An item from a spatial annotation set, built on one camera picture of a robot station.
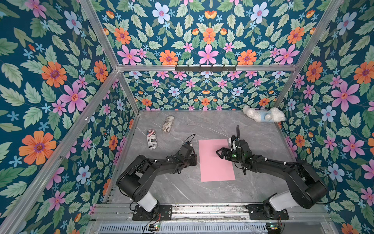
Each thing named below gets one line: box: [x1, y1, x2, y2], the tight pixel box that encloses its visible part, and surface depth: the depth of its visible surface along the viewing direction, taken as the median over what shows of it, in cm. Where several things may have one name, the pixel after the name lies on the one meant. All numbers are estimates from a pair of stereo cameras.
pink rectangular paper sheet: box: [198, 138, 236, 182], surface depth 92 cm
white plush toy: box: [242, 104, 286, 123], surface depth 107 cm
